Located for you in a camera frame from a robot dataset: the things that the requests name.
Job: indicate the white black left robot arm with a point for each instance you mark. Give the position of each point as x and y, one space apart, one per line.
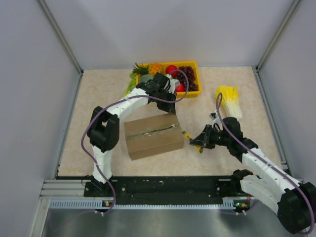
103 132

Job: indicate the green cantaloupe melon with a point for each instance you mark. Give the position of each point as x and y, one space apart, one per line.
146 78

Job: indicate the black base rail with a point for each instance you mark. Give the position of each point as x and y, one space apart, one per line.
166 190

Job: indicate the pineapple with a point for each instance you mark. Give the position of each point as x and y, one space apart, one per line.
151 69

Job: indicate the green white leek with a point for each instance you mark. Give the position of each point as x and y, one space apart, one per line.
131 85

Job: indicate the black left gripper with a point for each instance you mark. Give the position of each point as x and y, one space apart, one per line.
168 107

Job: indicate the yellow plastic fruit tray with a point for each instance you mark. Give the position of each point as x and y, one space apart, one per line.
193 64

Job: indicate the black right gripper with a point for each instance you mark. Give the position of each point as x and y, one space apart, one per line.
204 139

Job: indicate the yellow napa cabbage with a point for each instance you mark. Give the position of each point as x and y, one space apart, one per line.
230 101

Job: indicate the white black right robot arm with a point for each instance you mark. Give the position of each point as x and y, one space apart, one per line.
293 202

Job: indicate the red apple front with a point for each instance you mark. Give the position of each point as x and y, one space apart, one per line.
180 88

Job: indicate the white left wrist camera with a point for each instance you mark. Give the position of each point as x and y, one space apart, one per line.
173 82

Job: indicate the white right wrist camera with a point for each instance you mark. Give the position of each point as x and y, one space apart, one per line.
214 118

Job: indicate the red apple rear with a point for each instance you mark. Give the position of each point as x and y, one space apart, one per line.
171 70

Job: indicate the purple grape bunch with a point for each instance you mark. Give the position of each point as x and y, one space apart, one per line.
187 78

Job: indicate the red apple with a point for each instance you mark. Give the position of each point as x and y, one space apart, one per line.
180 88
171 70

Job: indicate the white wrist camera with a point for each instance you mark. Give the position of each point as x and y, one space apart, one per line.
173 82
214 118

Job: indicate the brown cardboard express box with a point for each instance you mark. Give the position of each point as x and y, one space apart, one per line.
152 136

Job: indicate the yellow utility knife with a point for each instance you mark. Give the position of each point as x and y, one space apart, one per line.
190 139

